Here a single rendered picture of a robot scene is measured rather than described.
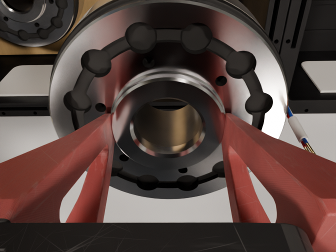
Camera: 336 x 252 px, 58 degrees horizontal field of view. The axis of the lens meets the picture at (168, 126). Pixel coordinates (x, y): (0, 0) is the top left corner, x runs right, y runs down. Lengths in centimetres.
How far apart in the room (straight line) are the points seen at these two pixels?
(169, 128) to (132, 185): 3
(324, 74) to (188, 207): 50
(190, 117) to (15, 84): 21
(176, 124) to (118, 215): 64
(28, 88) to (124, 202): 48
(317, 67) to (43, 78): 27
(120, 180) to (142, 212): 61
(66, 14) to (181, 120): 20
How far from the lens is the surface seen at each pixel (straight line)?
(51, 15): 33
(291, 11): 25
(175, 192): 16
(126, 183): 16
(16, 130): 65
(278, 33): 25
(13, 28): 35
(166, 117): 16
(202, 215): 77
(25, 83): 33
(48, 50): 38
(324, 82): 32
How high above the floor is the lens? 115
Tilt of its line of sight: 53 degrees down
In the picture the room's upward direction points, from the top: 178 degrees counter-clockwise
